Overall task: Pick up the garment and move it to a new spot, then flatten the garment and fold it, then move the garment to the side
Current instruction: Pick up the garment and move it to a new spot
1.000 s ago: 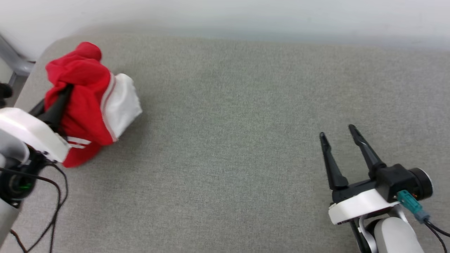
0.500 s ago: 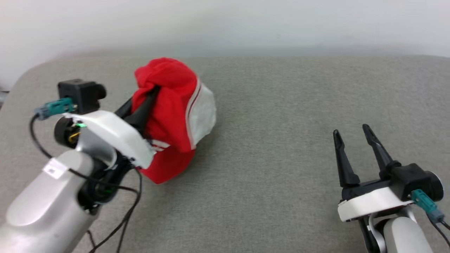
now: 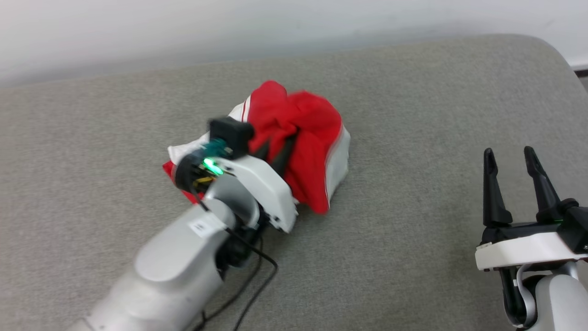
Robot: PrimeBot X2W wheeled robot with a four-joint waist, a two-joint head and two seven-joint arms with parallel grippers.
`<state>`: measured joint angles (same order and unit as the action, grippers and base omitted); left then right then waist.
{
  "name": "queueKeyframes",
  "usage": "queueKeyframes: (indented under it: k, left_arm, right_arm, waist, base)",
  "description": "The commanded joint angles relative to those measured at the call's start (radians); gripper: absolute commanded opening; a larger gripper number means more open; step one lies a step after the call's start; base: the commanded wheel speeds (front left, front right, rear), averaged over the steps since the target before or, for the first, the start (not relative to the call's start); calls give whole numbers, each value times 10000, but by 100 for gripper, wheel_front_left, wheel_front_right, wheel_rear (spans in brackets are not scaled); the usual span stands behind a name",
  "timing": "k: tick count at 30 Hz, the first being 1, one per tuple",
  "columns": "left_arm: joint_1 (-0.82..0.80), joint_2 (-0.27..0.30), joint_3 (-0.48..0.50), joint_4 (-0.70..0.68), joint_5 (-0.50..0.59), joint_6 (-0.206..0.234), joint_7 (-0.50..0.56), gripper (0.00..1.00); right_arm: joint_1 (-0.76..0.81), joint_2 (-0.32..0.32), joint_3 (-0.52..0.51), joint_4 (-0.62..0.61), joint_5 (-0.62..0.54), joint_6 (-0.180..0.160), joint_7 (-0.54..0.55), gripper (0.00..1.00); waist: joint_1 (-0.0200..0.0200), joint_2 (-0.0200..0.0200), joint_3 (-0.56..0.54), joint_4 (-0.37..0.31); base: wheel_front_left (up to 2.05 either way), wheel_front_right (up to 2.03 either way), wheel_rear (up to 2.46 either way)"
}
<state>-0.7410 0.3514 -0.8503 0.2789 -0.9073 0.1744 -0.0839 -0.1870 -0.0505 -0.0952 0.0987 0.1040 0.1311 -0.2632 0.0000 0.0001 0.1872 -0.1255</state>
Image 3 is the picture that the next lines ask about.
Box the thin black cable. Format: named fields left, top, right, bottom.
left=192, top=235, right=265, bottom=331

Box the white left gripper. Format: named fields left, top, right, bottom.
left=172, top=130, right=300, bottom=234

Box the red and white jersey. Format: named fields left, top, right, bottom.
left=163, top=80, right=351, bottom=215

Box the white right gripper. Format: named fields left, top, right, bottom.
left=475, top=146, right=588, bottom=272

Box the black cable with teal plug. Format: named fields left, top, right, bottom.
left=193, top=140, right=279, bottom=331

